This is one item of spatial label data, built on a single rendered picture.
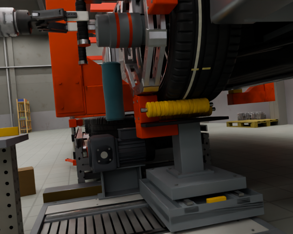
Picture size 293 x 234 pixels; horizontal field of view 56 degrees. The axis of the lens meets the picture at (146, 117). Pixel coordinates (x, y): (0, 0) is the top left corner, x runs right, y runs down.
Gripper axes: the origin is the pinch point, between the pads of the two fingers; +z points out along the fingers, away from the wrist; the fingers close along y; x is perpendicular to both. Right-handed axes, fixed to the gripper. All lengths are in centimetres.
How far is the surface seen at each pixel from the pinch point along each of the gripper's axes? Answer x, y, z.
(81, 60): -6.6, -32.2, -0.7
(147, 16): -1.8, 9.3, 20.7
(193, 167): -57, -12, 41
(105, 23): 2.8, -10.9, 9.2
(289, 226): -83, 2, 73
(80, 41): -7.2, 1.6, -1.1
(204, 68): -19.2, 8.0, 40.1
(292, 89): -10, -399, 432
